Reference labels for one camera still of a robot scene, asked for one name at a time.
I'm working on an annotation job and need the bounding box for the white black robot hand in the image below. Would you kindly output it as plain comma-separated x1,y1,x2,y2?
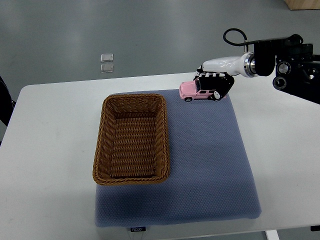
194,52,256,102

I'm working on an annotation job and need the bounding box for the pink toy car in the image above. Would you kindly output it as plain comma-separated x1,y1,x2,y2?
179,76,231,102

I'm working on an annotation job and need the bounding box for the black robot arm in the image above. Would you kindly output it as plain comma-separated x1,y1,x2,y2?
222,28,320,104

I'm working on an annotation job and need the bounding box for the brown wicker basket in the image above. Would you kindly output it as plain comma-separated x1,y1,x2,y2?
92,93,171,186

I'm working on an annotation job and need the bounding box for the wooden box corner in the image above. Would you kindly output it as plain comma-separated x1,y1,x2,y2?
284,0,320,11

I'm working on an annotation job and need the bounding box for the blue-grey padded mat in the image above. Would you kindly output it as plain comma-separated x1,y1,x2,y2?
95,89,261,227

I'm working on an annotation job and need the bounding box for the upper floor outlet plate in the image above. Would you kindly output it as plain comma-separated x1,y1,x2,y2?
100,53,114,63

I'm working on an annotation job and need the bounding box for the white table leg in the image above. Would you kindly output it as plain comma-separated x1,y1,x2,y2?
265,230,280,240

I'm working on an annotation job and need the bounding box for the dark object at left edge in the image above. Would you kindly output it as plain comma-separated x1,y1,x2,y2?
0,74,16,147

